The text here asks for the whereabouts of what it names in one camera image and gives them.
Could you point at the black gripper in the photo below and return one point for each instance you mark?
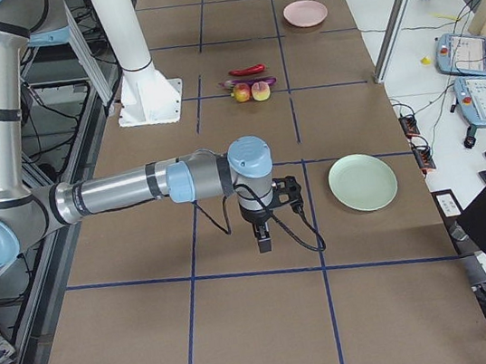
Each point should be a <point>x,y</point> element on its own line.
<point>255,219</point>

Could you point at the red yellow apple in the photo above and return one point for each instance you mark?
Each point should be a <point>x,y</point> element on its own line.
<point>241,92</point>

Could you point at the pink peach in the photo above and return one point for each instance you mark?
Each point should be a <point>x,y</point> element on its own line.
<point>260,91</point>

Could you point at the purple eggplant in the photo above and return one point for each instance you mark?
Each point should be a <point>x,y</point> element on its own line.
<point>230,84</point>

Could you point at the red chili pepper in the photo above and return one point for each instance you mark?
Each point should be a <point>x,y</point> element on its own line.
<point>252,70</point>

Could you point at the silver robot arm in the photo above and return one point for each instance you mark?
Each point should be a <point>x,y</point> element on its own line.
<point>28,215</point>

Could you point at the green plate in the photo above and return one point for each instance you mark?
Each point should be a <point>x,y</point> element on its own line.
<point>362,182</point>

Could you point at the orange electronics board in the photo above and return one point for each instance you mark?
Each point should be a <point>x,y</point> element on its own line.
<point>419,145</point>

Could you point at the white label card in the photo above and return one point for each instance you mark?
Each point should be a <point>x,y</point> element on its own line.
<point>448,203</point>

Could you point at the pink plate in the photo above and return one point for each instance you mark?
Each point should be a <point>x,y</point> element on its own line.
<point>305,13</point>

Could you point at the upper blue teach pendant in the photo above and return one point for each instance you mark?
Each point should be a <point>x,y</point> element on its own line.
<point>461,54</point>

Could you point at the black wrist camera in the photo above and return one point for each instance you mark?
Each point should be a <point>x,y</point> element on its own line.
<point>287,191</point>

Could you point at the white pedestal column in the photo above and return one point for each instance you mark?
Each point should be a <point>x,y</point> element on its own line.
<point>147,96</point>

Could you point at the aluminium frame post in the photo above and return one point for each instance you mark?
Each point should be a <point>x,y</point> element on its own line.
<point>391,36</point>

